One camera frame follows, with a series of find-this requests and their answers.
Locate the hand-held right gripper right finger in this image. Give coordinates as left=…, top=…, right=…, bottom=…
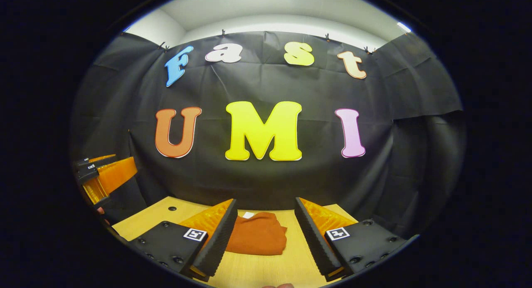
left=294, top=197, right=410, bottom=281

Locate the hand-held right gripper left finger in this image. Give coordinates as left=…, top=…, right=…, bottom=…
left=129, top=199, right=238, bottom=280

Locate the orange knitted shirt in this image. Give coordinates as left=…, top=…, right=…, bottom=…
left=226, top=212, right=288, bottom=256

